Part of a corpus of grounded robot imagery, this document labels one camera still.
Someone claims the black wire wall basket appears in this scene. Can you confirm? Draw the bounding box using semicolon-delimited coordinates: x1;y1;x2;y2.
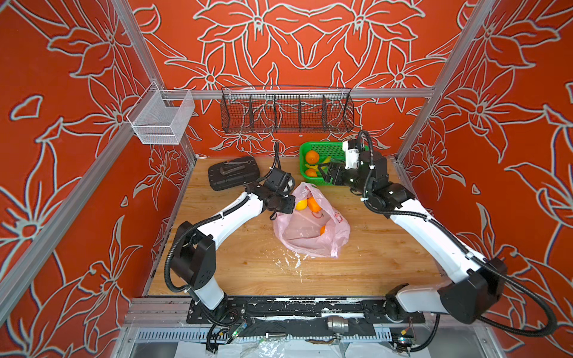
220;85;356;134

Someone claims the metal wrench on case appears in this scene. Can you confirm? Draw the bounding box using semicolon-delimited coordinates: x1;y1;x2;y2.
220;165;246;175

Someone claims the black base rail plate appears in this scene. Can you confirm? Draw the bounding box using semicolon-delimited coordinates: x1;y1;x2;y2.
186;294;426;325

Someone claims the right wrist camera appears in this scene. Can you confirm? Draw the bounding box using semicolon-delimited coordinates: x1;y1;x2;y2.
342;140;361;170

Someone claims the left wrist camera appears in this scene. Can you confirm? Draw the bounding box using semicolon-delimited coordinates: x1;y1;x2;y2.
264;168;295;195

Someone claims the yellow banana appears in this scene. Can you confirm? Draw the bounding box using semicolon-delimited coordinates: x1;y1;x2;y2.
306;157;331;171

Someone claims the black tool case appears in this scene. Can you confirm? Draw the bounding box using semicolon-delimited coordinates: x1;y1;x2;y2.
208;156;261;191

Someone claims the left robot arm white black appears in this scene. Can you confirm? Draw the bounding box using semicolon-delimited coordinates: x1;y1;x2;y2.
164;189;295;313

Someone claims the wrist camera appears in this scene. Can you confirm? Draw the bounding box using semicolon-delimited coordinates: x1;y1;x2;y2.
264;168;295;195
342;140;361;170

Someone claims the small orange fruit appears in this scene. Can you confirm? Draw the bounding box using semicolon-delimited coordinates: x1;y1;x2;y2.
304;169;318;178

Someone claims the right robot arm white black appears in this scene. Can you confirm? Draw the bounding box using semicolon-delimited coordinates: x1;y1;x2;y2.
318;150;557;337

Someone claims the white wire wall basket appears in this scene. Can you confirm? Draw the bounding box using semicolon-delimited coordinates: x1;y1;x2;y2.
127;82;195;145

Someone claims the pink plastic bag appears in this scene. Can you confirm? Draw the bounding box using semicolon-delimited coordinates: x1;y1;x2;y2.
273;182;351;257

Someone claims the green plastic basket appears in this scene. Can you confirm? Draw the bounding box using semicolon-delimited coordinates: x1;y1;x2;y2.
299;142;345;186

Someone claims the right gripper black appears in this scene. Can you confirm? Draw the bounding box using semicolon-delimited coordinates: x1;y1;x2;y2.
318;159;376;195

